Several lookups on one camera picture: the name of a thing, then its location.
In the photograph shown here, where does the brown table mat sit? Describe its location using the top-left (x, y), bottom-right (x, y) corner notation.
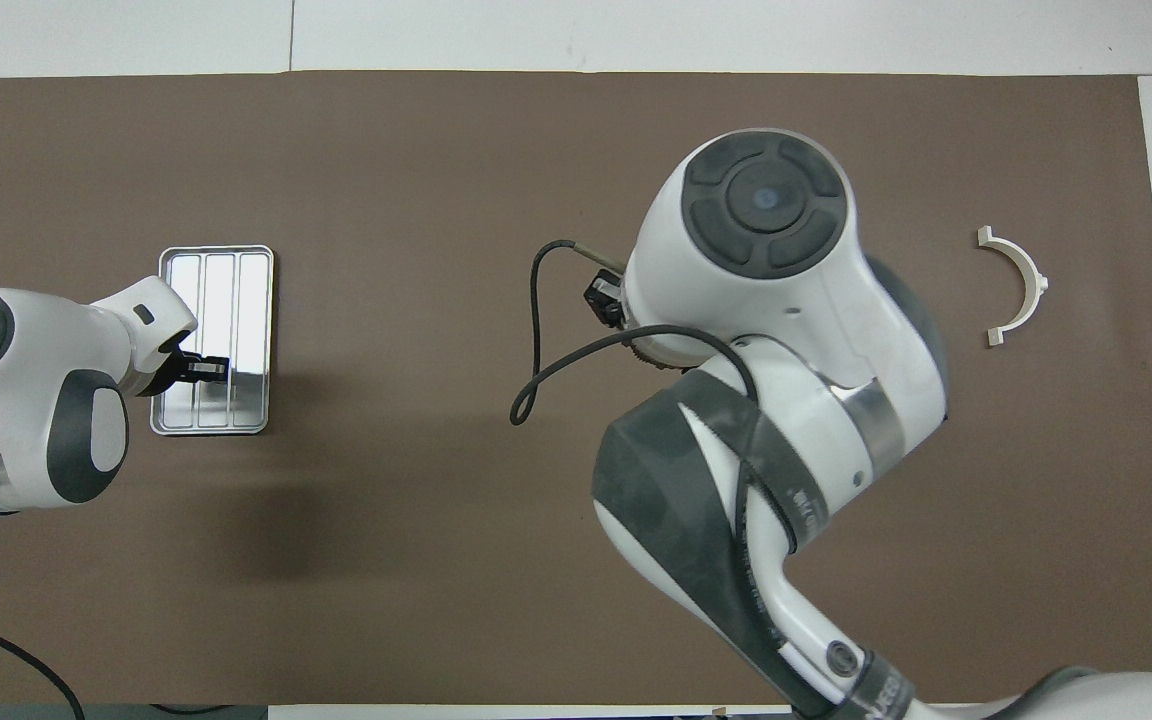
top-left (0, 70), bottom-right (1152, 707)

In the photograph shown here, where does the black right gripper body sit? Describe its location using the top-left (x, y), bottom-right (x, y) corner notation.
top-left (584, 270), bottom-right (628, 327)

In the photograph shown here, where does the white half-ring bracket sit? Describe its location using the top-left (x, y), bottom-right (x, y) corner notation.
top-left (976, 226), bottom-right (1049, 348)

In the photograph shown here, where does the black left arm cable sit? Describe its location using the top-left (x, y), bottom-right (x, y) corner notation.
top-left (0, 611), bottom-right (87, 720)

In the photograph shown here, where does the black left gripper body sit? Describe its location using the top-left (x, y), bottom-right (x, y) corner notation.
top-left (141, 345), bottom-right (195, 397)

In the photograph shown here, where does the silver metal tray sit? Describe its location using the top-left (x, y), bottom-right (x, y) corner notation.
top-left (149, 244), bottom-right (276, 437)

